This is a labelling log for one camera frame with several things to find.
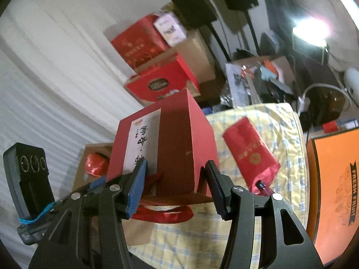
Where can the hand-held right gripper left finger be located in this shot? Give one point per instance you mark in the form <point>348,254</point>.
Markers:
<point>136,187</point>

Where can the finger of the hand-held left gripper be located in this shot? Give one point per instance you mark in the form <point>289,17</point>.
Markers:
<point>98,183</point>

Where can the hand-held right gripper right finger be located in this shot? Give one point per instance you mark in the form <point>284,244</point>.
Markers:
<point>217,192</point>

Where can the red foil ball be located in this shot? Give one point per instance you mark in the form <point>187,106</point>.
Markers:
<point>95,164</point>

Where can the brown cardboard box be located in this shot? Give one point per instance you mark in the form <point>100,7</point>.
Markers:
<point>138,234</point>

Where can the red foil pouch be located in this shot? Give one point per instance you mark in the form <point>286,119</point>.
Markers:
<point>246,145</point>

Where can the red gift box white label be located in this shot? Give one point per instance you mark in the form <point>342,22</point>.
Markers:
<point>179,145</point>

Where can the white curtain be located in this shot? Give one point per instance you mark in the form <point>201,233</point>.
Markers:
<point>42,89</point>

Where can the red carton with round emblem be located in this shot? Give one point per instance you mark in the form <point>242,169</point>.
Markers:
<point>168,81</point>

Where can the flat orange box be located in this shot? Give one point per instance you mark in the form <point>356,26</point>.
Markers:
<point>331,179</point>

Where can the brown cardboard carton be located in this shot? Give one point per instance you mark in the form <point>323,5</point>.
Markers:
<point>196,58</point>

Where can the brown container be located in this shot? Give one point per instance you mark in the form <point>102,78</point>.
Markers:
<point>329,102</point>

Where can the red patterned gift carton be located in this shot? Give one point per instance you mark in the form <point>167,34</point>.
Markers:
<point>134,42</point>

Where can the small white box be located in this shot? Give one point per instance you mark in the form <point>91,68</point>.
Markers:
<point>169,29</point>

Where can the white round appliance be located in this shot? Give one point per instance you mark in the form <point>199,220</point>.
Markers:
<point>352,85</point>

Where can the bright lamp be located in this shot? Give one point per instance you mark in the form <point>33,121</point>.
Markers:
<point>310,30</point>

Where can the black monitor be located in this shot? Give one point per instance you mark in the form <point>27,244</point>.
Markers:
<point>277,11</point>

